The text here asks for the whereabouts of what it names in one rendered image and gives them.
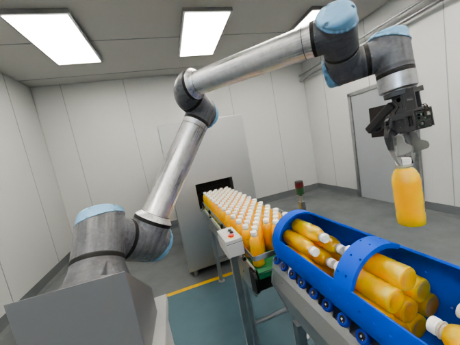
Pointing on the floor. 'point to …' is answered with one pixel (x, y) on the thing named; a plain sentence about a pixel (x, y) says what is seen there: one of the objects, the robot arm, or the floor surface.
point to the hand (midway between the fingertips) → (403, 160)
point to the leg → (299, 334)
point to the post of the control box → (241, 300)
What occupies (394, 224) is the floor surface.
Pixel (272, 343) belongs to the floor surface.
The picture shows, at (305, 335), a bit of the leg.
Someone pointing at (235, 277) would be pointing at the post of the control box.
